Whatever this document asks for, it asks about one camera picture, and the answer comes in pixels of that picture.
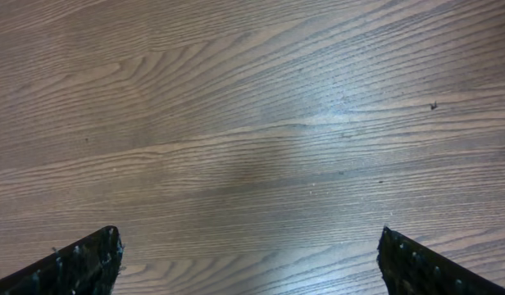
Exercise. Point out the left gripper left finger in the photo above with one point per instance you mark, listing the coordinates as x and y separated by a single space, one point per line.
89 266

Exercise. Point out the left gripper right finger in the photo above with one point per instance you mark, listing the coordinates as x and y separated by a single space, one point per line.
409 268

